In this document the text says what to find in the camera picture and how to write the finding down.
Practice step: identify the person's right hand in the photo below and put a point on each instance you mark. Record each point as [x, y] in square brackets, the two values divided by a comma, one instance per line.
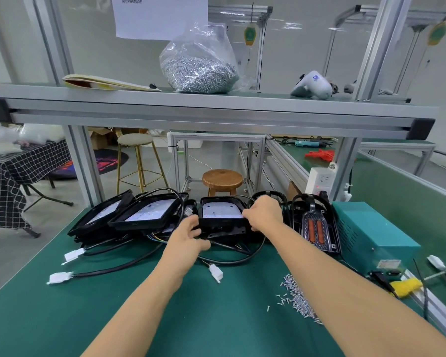
[264, 214]

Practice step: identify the person's left hand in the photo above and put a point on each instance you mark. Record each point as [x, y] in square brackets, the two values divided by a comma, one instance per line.
[184, 245]

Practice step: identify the stack of unassembled lamp housings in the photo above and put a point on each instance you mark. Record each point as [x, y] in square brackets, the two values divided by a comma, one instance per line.
[145, 212]

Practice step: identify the heap of small silver screws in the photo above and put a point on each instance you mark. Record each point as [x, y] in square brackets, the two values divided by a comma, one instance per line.
[297, 297]

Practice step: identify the person's right forearm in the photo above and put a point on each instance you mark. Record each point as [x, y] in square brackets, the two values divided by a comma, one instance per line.
[357, 301]

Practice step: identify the person's left forearm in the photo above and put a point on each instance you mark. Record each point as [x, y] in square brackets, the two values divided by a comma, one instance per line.
[134, 316]

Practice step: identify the black cover orange strips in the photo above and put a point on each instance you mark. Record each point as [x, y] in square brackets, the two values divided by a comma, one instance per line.
[288, 208]
[316, 226]

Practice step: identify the round brown wooden stool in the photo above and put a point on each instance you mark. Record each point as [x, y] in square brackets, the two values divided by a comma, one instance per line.
[223, 177]

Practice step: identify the white power strip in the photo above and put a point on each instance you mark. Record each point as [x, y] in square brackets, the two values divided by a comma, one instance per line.
[321, 180]

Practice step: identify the red tool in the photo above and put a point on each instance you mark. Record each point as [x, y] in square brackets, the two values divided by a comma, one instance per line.
[321, 155]

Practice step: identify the teal hand tool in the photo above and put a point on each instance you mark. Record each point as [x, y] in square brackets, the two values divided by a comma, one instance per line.
[311, 143]

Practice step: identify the small green workbench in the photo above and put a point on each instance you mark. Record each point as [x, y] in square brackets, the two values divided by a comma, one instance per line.
[215, 136]

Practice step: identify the teal power supply box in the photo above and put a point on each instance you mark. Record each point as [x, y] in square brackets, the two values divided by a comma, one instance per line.
[375, 234]

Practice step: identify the colourful round rug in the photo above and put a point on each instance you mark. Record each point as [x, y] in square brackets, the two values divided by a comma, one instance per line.
[104, 163]

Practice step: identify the round beige stool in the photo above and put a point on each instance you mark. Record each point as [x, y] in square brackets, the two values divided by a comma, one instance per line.
[137, 139]

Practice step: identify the white handheld device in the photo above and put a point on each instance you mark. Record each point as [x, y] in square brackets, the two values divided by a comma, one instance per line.
[314, 85]

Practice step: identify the green workbench white legs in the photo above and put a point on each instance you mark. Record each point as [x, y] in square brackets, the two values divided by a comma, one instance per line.
[398, 145]

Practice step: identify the clear bag of screws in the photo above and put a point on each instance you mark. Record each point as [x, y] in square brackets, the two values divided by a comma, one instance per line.
[201, 67]

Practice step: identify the yellow plug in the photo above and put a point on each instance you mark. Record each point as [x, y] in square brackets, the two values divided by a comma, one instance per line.
[409, 287]

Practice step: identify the black checked cloth table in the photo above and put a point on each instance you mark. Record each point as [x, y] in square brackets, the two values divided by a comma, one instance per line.
[18, 174]

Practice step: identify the beige flat folder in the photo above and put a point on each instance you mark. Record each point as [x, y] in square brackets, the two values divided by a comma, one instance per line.
[104, 82]

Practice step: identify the white plastic bags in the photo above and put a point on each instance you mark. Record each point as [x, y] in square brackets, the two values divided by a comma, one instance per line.
[18, 137]

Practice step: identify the white paper sheet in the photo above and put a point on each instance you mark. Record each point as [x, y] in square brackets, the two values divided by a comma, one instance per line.
[160, 15]

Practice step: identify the aluminium shelf frame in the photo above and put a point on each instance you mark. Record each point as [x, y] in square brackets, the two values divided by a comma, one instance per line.
[208, 115]

